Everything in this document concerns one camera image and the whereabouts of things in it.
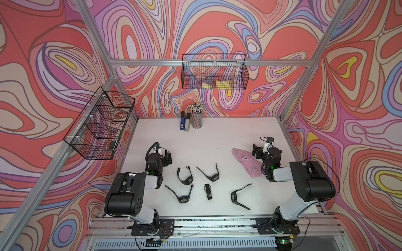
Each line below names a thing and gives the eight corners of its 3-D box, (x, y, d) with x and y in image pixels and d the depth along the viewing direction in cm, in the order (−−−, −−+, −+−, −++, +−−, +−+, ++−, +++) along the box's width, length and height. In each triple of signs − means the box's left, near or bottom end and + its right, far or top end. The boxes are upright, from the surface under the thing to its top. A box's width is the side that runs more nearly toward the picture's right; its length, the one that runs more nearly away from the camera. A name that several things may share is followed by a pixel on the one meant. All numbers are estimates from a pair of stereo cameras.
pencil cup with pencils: (191, 128, 117) (189, 108, 102) (195, 121, 122) (194, 101, 107) (199, 130, 116) (199, 111, 101) (203, 123, 120) (203, 104, 105)
